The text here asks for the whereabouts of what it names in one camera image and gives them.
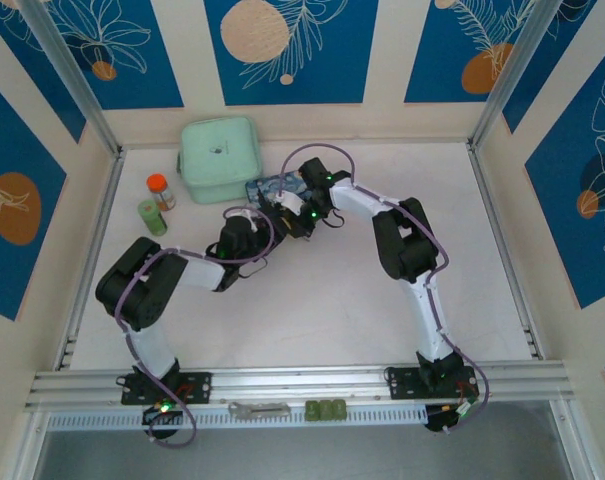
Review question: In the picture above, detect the aluminium table side rail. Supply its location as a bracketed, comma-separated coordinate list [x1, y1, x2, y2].
[465, 141, 547, 362]
[55, 147, 128, 372]

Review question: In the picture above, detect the starry night painted box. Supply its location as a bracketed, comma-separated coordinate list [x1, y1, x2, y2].
[245, 171, 316, 214]

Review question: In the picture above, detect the orange capped spice bottle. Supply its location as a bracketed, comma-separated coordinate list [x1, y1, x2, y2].
[146, 173, 177, 212]

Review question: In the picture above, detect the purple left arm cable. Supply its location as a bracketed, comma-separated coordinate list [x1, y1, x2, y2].
[115, 205, 277, 448]

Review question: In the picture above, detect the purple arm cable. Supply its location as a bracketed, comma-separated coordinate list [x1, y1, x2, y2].
[279, 143, 491, 435]
[115, 205, 277, 448]

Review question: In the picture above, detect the mint green square case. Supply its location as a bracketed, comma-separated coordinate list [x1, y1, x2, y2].
[175, 115, 264, 205]

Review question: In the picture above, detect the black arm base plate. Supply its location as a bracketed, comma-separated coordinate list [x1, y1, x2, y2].
[384, 366, 481, 401]
[120, 371, 213, 406]

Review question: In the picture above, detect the aluminium front beam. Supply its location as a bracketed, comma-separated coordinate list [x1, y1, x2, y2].
[25, 362, 578, 413]

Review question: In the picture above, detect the flat silver metal bracket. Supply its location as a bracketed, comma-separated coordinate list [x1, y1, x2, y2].
[227, 401, 293, 420]

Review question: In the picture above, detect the white slotted cable duct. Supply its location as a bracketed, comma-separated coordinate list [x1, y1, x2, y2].
[46, 403, 428, 432]

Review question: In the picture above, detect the aluminium frame post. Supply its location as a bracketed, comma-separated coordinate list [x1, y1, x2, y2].
[11, 409, 51, 480]
[549, 399, 596, 480]
[17, 0, 126, 159]
[467, 0, 558, 151]

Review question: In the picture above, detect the green cylindrical canister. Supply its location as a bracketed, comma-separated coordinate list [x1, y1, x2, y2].
[137, 199, 169, 237]

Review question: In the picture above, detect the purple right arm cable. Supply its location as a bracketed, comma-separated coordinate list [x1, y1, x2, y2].
[279, 143, 491, 435]

